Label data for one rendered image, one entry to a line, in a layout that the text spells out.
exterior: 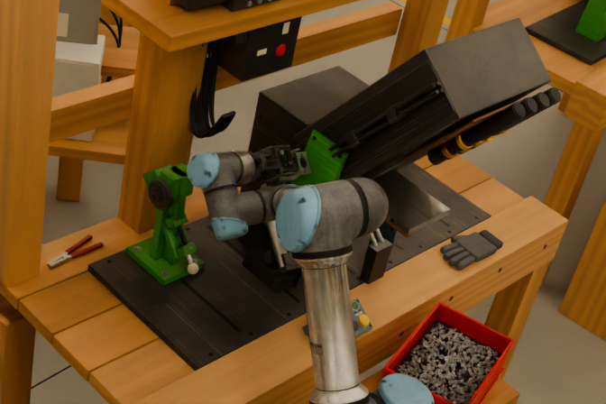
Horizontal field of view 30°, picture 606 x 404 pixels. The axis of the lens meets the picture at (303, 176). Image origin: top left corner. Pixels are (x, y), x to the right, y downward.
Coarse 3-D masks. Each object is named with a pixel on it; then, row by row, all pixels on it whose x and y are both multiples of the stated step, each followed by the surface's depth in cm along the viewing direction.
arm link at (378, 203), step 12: (360, 180) 215; (372, 180) 219; (264, 192) 250; (276, 192) 248; (372, 192) 214; (384, 192) 219; (264, 204) 248; (276, 204) 246; (372, 204) 213; (384, 204) 216; (264, 216) 249; (372, 216) 213; (384, 216) 217; (372, 228) 215
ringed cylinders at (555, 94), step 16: (544, 96) 260; (560, 96) 263; (512, 112) 252; (528, 112) 256; (480, 128) 260; (496, 128) 258; (448, 144) 269; (464, 144) 265; (480, 144) 277; (432, 160) 274
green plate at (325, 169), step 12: (312, 132) 273; (312, 144) 273; (324, 144) 271; (312, 156) 273; (324, 156) 271; (336, 156) 268; (312, 168) 273; (324, 168) 271; (336, 168) 269; (300, 180) 276; (312, 180) 274; (324, 180) 271
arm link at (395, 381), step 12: (384, 384) 221; (396, 384) 222; (408, 384) 223; (420, 384) 224; (372, 396) 220; (384, 396) 218; (396, 396) 219; (408, 396) 220; (420, 396) 221; (432, 396) 223
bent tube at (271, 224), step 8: (296, 152) 271; (304, 152) 273; (296, 160) 271; (304, 160) 274; (296, 168) 272; (304, 168) 273; (264, 184) 279; (272, 224) 278; (272, 232) 278; (272, 240) 278; (280, 248) 277; (280, 256) 277; (280, 264) 277
